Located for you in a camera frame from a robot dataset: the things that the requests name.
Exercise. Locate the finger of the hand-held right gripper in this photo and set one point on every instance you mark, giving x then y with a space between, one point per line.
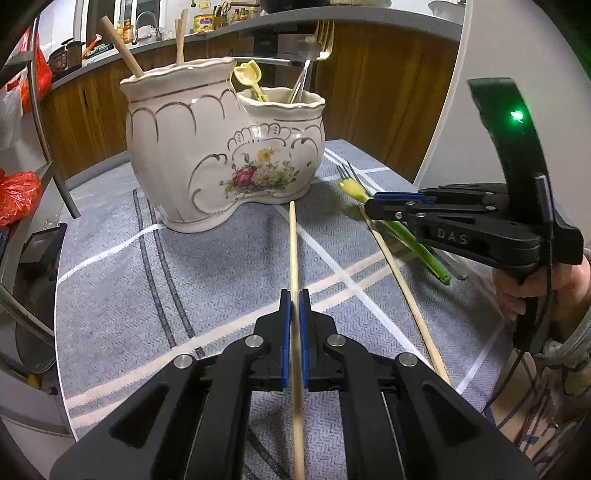
392 212
406 196

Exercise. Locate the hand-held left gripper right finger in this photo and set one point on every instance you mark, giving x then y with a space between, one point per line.
304 332

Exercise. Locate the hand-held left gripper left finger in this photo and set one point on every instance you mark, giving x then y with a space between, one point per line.
286 332

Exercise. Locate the wooden chopstick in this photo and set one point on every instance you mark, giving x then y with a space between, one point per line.
406 286
178 46
184 32
293 258
122 46

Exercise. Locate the gold metal fork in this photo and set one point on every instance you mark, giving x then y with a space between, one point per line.
325 46

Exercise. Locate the silver scalloped dessert spoon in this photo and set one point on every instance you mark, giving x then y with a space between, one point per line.
308 46

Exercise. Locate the cream floral ceramic utensil holder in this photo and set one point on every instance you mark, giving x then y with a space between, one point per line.
184 152

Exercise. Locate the person's right forearm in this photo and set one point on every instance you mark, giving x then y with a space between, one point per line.
545 406

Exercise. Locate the person's right hand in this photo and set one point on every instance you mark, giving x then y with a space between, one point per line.
568 295

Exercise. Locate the wooden kitchen cabinets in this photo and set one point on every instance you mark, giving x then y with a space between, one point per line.
378 92

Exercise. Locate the grey plaid table cloth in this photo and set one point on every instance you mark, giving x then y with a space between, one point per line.
184 286

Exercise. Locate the grey kitchen countertop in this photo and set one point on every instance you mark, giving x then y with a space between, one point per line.
392 21

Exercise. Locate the stainless built-in appliance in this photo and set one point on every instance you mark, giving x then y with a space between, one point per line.
277 46

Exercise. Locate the yellow cooking oil bottle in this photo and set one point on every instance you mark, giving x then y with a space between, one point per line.
203 23

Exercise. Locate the crumpled red plastic bag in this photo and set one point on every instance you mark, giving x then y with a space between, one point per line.
18 196

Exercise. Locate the metal sink faucet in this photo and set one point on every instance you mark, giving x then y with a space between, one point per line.
147 21

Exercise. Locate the white plastic bag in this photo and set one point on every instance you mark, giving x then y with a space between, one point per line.
10 115

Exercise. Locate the dark pressure cooker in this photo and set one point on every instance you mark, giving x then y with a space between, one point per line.
67 56

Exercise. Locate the hanging red plastic bag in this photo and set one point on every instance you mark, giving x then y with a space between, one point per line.
39 78

